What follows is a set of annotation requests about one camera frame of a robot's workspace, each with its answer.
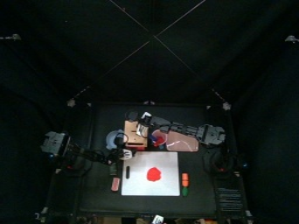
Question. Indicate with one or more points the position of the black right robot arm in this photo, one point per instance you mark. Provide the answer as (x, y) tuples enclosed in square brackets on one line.
[(183, 129)]

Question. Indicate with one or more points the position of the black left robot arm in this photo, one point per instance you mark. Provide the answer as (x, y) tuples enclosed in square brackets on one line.
[(78, 151)]

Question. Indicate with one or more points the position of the drawer with red front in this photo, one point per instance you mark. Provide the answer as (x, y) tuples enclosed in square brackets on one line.
[(136, 148)]

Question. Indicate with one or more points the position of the blue plastic bowl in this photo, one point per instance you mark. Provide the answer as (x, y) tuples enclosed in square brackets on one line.
[(114, 139)]

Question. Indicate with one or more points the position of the black stick tool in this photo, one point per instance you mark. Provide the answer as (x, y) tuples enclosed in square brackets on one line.
[(127, 172)]

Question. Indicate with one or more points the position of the white cutting mat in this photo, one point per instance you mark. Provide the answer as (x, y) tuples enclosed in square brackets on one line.
[(151, 173)]

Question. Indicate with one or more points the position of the pink toy block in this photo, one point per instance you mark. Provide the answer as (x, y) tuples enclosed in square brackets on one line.
[(115, 184)]

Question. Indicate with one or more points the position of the pink transparent tray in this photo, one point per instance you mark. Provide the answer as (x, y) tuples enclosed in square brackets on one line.
[(182, 143)]

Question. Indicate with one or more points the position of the green toy block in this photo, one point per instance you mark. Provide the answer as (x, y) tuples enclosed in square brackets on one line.
[(184, 191)]

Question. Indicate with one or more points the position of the white paper tag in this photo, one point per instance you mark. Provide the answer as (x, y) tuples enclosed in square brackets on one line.
[(158, 219)]

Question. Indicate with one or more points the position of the white text label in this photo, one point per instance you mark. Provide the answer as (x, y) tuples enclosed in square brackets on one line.
[(230, 198)]

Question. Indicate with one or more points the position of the metal frame clamp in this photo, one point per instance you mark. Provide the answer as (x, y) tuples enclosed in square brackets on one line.
[(71, 102), (291, 38), (15, 37)]

